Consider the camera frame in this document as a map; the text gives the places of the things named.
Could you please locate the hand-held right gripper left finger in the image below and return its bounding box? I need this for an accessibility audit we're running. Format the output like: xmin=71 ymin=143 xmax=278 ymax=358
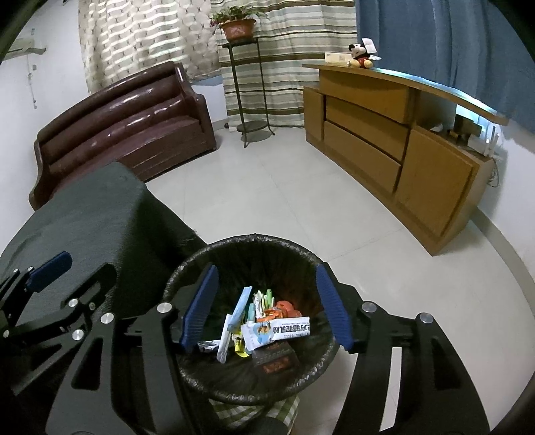
xmin=46 ymin=263 xmax=220 ymax=435

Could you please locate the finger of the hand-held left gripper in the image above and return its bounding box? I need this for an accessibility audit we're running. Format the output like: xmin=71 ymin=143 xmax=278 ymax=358
xmin=8 ymin=262 xmax=118 ymax=341
xmin=0 ymin=250 xmax=73 ymax=321

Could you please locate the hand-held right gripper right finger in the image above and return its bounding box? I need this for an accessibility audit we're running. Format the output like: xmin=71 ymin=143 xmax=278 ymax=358
xmin=315 ymin=263 xmax=490 ymax=435

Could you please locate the light blue packet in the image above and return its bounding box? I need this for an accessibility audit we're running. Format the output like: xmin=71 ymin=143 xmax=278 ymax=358
xmin=227 ymin=285 xmax=254 ymax=336

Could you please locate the orange plastic bag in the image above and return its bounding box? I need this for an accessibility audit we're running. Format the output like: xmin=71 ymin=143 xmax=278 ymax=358
xmin=263 ymin=300 xmax=303 ymax=322

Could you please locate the white pouch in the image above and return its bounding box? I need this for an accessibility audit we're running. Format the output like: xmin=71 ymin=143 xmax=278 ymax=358
xmin=241 ymin=316 xmax=311 ymax=351

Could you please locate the yellow knotted wrapper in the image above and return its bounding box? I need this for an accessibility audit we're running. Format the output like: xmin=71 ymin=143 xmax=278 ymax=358
xmin=231 ymin=330 xmax=252 ymax=359

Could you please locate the white yellow-green wrapper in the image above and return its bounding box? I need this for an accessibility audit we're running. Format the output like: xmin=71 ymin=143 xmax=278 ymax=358
xmin=250 ymin=289 xmax=277 ymax=319

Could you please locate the black-lined trash bin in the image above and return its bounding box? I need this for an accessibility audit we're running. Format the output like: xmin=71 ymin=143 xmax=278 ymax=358
xmin=162 ymin=235 xmax=339 ymax=405

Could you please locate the black box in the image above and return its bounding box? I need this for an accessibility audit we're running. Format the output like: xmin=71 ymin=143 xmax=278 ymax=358
xmin=251 ymin=342 xmax=297 ymax=375

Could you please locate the dark grey tablecloth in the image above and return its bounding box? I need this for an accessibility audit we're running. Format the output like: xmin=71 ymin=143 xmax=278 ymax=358
xmin=0 ymin=162 xmax=208 ymax=435

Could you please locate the green checked cloth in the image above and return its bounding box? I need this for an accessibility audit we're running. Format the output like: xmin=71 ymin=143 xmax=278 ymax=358
xmin=208 ymin=393 xmax=302 ymax=435

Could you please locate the wooden cabinet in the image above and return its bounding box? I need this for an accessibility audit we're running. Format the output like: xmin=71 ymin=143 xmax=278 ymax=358
xmin=301 ymin=62 xmax=510 ymax=257

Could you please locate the brown leather sofa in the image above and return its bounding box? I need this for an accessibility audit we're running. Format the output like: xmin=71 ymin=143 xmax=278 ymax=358
xmin=28 ymin=61 xmax=217 ymax=211

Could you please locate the black metal plant stand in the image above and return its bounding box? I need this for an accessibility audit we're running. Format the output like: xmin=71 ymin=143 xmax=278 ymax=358
xmin=220 ymin=37 xmax=277 ymax=148

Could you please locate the white router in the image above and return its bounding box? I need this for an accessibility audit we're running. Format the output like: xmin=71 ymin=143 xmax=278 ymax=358
xmin=467 ymin=124 xmax=503 ymax=157

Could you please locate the small dark box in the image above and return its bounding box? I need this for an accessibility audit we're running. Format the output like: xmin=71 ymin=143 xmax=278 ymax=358
xmin=453 ymin=113 xmax=477 ymax=141

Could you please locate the striped curtain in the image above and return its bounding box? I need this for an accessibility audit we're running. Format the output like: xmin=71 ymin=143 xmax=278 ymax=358
xmin=211 ymin=0 xmax=358 ymax=128

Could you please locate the beige flat box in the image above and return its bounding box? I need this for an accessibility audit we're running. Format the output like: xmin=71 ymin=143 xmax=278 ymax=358
xmin=324 ymin=51 xmax=354 ymax=67

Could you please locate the cream patterned curtain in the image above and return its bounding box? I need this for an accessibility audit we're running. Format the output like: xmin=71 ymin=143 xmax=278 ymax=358
xmin=78 ymin=0 xmax=225 ymax=95

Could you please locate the mouse plush toy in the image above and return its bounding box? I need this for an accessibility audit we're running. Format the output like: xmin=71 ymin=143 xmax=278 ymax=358
xmin=348 ymin=37 xmax=381 ymax=69

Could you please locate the blue curtain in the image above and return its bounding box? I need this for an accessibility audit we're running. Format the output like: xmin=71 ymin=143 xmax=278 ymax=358
xmin=354 ymin=0 xmax=535 ymax=127

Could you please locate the potted plant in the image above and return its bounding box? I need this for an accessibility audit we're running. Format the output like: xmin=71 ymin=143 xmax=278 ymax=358
xmin=208 ymin=6 xmax=269 ymax=43

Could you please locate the wall cable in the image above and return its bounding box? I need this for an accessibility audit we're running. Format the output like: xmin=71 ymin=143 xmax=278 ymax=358
xmin=27 ymin=56 xmax=38 ymax=110

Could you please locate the cabinet power cable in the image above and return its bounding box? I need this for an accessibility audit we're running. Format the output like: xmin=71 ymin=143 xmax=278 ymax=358
xmin=487 ymin=155 xmax=503 ymax=189

